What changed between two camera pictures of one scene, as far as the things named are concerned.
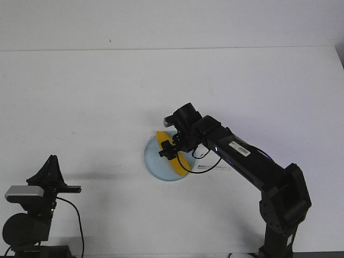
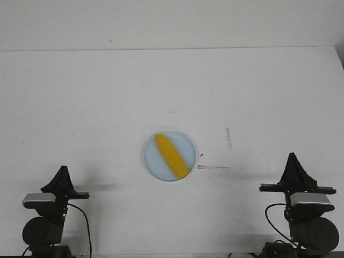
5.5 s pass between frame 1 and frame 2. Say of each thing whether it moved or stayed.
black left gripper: moved
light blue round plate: stayed
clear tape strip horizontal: stayed
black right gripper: moved
